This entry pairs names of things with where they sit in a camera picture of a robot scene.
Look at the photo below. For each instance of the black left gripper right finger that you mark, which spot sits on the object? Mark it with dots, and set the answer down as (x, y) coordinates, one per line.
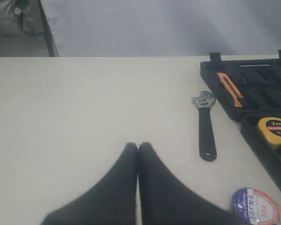
(167, 201)

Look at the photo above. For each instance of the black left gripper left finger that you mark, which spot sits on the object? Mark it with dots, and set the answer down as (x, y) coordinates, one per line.
(111, 201)

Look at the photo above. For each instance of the black adjustable wrench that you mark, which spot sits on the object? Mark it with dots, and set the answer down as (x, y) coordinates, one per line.
(203, 103)

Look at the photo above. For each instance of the PVC electrical tape roll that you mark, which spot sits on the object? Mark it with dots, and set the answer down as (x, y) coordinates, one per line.
(254, 207)

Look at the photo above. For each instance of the black plastic tool case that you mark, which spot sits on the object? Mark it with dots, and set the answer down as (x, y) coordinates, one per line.
(259, 81)

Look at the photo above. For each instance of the orange utility knife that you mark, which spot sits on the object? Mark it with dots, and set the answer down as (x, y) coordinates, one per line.
(231, 88)

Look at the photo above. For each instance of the yellow measuring tape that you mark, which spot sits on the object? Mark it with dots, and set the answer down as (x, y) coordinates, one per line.
(270, 128)

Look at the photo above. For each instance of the white backdrop cloth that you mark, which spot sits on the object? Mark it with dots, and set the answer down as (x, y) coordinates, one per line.
(128, 28)

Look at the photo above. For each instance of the black metal stand pole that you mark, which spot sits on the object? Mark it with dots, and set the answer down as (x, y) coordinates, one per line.
(47, 33)

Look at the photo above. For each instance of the grey sack in background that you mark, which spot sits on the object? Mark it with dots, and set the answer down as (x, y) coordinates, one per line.
(10, 23)

